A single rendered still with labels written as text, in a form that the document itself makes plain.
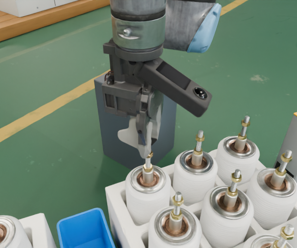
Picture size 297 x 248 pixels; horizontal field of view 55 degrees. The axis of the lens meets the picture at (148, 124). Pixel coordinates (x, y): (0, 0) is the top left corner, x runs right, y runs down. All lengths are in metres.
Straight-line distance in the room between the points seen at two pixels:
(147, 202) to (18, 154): 0.64
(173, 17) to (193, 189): 0.39
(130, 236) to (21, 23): 1.76
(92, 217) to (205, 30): 0.52
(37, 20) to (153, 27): 1.85
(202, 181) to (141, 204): 0.14
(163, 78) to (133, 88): 0.05
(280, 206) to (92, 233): 0.46
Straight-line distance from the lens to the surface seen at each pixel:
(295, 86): 1.56
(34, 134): 1.18
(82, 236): 0.80
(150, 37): 0.40
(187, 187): 0.64
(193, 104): 0.42
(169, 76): 0.43
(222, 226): 0.57
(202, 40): 0.69
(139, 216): 0.63
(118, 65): 0.44
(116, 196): 0.67
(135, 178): 0.60
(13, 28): 2.13
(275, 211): 0.65
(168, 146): 1.01
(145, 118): 0.44
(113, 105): 0.47
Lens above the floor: 0.71
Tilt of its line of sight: 38 degrees down
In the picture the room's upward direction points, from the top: straight up
